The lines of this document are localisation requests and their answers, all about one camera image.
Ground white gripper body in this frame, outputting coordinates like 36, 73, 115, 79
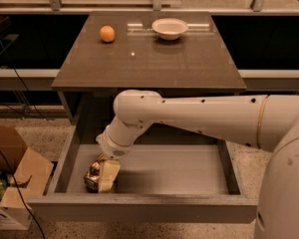
96, 132, 134, 159

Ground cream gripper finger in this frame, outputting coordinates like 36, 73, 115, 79
99, 160, 121, 192

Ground crushed orange gold can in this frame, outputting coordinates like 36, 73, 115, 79
84, 154, 107, 192

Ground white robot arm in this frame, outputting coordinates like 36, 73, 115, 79
97, 90, 299, 239

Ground open grey top drawer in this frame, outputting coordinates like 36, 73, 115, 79
27, 95, 259, 225

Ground grey counter cabinet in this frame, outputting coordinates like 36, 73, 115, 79
52, 11, 246, 119

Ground cardboard box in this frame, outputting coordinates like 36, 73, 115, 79
0, 126, 53, 230

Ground orange fruit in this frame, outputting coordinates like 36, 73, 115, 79
100, 26, 116, 43

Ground white bowl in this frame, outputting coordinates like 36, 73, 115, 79
151, 18, 188, 41

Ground black cable on left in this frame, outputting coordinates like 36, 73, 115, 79
0, 33, 56, 239

